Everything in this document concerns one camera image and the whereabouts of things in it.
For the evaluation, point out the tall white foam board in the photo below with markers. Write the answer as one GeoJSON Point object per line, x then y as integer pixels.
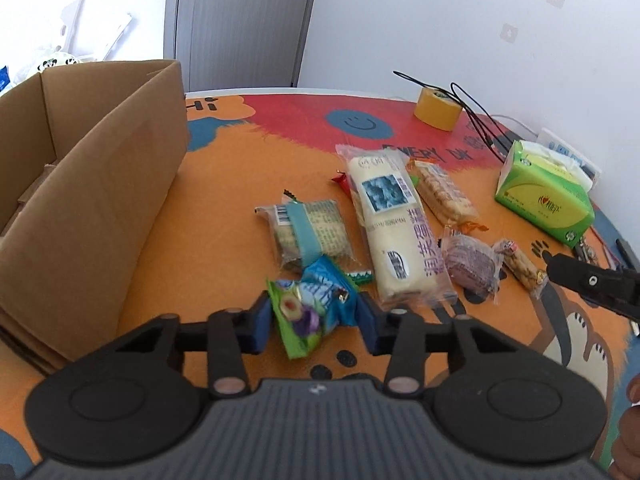
{"type": "Point", "coordinates": [75, 15]}

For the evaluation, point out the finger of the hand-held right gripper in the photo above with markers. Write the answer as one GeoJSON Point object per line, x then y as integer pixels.
{"type": "Point", "coordinates": [575, 272]}

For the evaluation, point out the bunch of keys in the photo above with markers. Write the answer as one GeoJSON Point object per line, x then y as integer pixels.
{"type": "Point", "coordinates": [585, 254]}

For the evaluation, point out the person's right hand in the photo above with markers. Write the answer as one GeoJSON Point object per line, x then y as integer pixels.
{"type": "Point", "coordinates": [631, 440]}

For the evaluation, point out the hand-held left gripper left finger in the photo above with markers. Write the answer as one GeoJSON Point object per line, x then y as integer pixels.
{"type": "Point", "coordinates": [260, 321]}

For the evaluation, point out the long white bread packet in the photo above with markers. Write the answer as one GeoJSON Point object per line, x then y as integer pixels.
{"type": "Point", "coordinates": [395, 220]}

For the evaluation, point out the brown cardboard box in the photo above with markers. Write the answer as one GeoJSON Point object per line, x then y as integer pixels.
{"type": "Point", "coordinates": [100, 185]}

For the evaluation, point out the clear biscuit packet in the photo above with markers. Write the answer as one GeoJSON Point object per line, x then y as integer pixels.
{"type": "Point", "coordinates": [442, 192]}

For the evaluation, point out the peanut snack packet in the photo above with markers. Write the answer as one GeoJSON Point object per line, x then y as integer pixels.
{"type": "Point", "coordinates": [520, 265]}

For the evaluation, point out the green tissue pack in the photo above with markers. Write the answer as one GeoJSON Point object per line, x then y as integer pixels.
{"type": "Point", "coordinates": [542, 197]}

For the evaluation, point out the white power strip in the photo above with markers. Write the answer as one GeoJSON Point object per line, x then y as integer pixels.
{"type": "Point", "coordinates": [575, 152]}

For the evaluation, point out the green candy packet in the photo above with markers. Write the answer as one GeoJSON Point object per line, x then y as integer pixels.
{"type": "Point", "coordinates": [295, 327]}

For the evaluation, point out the grey door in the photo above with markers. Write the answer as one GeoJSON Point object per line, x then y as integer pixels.
{"type": "Point", "coordinates": [240, 25]}

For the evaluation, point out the colourful printed table mat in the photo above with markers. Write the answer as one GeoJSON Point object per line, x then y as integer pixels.
{"type": "Point", "coordinates": [250, 170]}

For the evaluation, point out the short white foam board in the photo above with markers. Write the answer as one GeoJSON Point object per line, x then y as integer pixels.
{"type": "Point", "coordinates": [117, 35]}

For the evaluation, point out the small red snack packet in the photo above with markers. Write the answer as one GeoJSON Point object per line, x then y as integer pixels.
{"type": "Point", "coordinates": [342, 181]}

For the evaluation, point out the green banded cracker packet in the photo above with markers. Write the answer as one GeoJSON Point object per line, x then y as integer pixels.
{"type": "Point", "coordinates": [320, 225]}

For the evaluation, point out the purple cake packet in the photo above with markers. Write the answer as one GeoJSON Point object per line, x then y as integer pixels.
{"type": "Point", "coordinates": [470, 260]}

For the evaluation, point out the blue snack packet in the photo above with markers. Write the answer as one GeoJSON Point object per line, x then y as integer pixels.
{"type": "Point", "coordinates": [325, 280]}

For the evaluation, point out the yellow tape roll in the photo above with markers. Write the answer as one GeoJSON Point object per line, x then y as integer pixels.
{"type": "Point", "coordinates": [437, 107]}

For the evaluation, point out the blue plastic bag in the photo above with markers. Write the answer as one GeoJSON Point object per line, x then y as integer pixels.
{"type": "Point", "coordinates": [3, 80]}

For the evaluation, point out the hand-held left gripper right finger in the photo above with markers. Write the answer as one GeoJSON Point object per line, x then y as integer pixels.
{"type": "Point", "coordinates": [370, 326]}

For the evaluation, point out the panda print toilet seat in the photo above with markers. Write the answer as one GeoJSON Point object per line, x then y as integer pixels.
{"type": "Point", "coordinates": [55, 62]}

